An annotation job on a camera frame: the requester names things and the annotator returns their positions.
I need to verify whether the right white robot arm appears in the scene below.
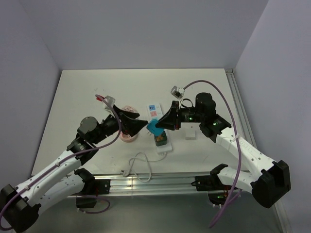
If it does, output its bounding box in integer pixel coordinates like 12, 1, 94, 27
155, 93, 291, 208

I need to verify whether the purple cable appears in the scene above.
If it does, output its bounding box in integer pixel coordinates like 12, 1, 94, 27
183, 79, 242, 229
0, 94, 123, 231

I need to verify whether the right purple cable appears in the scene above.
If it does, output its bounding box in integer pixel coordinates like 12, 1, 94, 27
183, 79, 242, 229

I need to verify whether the aluminium front rail frame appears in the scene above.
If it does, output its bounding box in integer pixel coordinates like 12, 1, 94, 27
23, 172, 279, 200

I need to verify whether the blue triangular plug adapter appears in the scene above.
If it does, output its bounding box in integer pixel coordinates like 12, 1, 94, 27
146, 118, 165, 136

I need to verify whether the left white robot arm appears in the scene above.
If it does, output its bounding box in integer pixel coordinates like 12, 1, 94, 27
0, 106, 148, 233

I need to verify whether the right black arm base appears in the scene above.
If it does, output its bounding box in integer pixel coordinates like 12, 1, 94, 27
191, 173, 231, 206

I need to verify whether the white plug adapter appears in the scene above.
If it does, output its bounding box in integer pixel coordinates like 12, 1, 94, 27
182, 123, 196, 140

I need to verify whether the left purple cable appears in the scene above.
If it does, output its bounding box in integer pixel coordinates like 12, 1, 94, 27
0, 94, 123, 231

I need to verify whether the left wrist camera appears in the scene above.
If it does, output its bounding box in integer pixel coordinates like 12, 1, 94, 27
95, 94, 115, 112

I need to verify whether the pink round socket hub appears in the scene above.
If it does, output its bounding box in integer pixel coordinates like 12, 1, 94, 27
120, 133, 138, 143

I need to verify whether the dark green cube plug adapter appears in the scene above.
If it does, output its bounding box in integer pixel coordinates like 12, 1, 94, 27
154, 134, 168, 147

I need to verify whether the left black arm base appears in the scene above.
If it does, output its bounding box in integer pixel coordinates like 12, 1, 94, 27
75, 179, 111, 214

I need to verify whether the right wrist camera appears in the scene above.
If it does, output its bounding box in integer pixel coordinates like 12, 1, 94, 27
171, 86, 185, 100

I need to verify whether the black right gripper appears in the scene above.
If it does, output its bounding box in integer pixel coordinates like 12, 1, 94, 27
155, 100, 205, 130

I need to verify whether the white multicolour power strip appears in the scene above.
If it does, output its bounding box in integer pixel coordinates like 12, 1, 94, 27
146, 103, 173, 154

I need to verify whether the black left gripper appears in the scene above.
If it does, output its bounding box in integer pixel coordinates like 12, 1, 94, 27
92, 104, 148, 144

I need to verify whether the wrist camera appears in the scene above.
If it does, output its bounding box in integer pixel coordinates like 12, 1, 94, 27
171, 86, 185, 100
95, 94, 115, 112

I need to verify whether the aluminium right rail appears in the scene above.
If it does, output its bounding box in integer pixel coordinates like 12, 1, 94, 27
225, 69, 254, 144

